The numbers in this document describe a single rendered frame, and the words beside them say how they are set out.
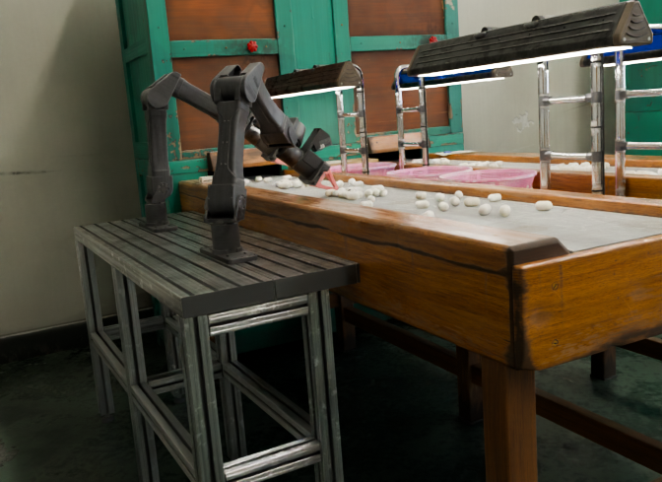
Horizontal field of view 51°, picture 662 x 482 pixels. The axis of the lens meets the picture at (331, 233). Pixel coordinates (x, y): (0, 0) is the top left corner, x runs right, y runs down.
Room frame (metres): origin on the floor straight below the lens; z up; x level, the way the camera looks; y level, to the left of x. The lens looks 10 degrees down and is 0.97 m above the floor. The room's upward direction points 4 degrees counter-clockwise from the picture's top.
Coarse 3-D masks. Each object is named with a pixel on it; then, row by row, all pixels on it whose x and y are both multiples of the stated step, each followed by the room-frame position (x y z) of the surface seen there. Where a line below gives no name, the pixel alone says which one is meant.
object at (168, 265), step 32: (96, 224) 2.28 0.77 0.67; (128, 224) 2.21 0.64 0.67; (192, 224) 2.10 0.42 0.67; (128, 256) 1.69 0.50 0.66; (160, 256) 1.60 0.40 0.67; (192, 256) 1.57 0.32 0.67; (288, 256) 1.49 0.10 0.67; (320, 256) 1.46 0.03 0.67; (160, 288) 1.32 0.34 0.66; (192, 288) 1.26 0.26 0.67; (224, 288) 1.24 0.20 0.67; (256, 288) 1.26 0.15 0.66; (288, 288) 1.29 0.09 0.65; (320, 288) 1.32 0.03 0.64
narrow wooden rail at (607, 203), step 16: (336, 176) 2.35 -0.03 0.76; (352, 176) 2.25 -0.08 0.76; (368, 176) 2.17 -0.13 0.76; (384, 176) 2.13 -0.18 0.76; (448, 192) 1.78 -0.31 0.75; (464, 192) 1.73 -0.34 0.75; (480, 192) 1.67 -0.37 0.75; (496, 192) 1.62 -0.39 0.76; (512, 192) 1.57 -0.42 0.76; (528, 192) 1.52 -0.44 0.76; (544, 192) 1.50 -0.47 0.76; (560, 192) 1.48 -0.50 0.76; (576, 192) 1.46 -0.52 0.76; (576, 208) 1.40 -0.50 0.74; (592, 208) 1.36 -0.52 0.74; (608, 208) 1.33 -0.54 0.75; (624, 208) 1.29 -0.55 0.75; (640, 208) 1.26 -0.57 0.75; (656, 208) 1.23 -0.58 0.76
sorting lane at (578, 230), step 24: (288, 192) 2.13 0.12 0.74; (312, 192) 2.07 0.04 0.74; (408, 192) 1.89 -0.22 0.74; (432, 192) 1.84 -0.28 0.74; (456, 216) 1.42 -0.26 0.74; (480, 216) 1.40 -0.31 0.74; (528, 216) 1.35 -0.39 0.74; (552, 216) 1.33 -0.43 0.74; (576, 216) 1.31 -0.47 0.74; (600, 216) 1.29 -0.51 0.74; (624, 216) 1.27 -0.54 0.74; (576, 240) 1.09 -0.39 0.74; (600, 240) 1.08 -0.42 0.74; (624, 240) 1.06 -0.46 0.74
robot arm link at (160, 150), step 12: (144, 96) 2.08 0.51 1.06; (144, 108) 2.10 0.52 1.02; (156, 108) 2.06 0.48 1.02; (156, 120) 2.07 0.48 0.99; (156, 132) 2.07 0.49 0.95; (156, 144) 2.07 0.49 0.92; (156, 156) 2.06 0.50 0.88; (156, 168) 2.06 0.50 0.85; (168, 168) 2.08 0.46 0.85; (156, 180) 2.05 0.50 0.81; (168, 180) 2.07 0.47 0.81; (168, 192) 2.07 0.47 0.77
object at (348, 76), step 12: (348, 60) 2.03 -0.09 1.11; (300, 72) 2.31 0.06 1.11; (312, 72) 2.22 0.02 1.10; (324, 72) 2.13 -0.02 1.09; (336, 72) 2.05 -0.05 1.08; (348, 72) 2.03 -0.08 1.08; (264, 84) 2.57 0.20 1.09; (276, 84) 2.45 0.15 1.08; (288, 84) 2.35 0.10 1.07; (300, 84) 2.25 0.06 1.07; (312, 84) 2.17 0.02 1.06; (324, 84) 2.09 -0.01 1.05; (336, 84) 2.02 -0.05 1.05; (348, 84) 2.03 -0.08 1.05; (360, 84) 2.04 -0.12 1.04; (276, 96) 2.43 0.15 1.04
